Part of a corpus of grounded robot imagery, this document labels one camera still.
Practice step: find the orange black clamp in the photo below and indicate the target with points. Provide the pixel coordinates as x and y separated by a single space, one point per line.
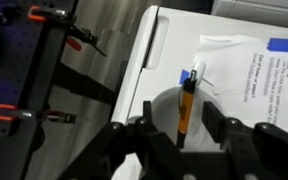
64 18
11 113

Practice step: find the lower orange black clamp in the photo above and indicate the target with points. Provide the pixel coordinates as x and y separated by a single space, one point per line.
11 113

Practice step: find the blue tape strip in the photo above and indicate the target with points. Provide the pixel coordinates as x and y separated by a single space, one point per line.
184 75
278 45

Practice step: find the dark perforated table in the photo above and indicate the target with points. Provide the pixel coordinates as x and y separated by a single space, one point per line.
29 51

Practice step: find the orange and black pen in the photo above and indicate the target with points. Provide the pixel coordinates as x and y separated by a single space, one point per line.
183 122

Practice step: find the white paper notice sheet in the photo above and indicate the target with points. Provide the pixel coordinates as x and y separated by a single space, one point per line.
248 81

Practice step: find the white office printer copier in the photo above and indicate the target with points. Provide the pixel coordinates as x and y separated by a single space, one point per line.
166 43

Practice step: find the blue tape strip top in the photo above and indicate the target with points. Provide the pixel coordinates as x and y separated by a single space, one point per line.
278 45

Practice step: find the blue tape strip left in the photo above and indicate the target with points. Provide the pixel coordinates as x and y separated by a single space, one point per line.
184 75

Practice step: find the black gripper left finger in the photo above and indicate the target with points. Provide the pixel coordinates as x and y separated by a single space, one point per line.
147 121

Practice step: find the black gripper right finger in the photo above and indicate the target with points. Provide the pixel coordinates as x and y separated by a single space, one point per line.
215 122

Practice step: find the upper orange black clamp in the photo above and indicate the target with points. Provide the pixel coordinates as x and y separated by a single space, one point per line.
64 18

